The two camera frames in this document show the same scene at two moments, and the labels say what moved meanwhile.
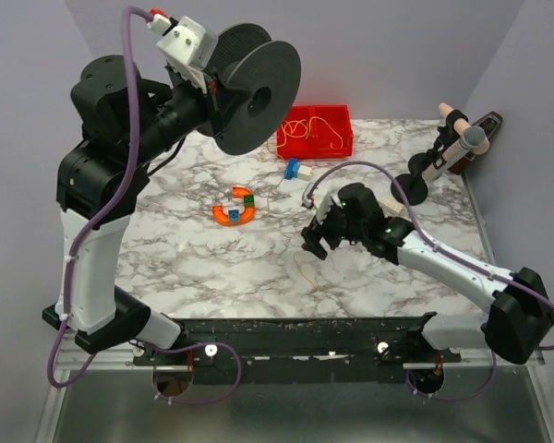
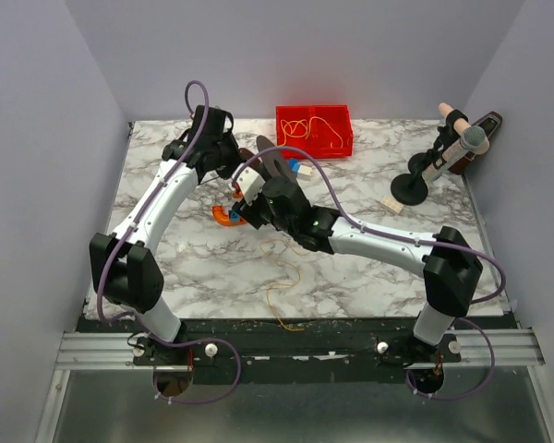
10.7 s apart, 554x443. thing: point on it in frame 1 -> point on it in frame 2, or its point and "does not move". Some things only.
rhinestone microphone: (471, 137) does not move
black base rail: (343, 351) does not move
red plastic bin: (316, 131) does not move
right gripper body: (326, 228) -> (251, 212)
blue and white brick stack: (295, 170) does not move
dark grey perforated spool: (270, 71) -> (276, 163)
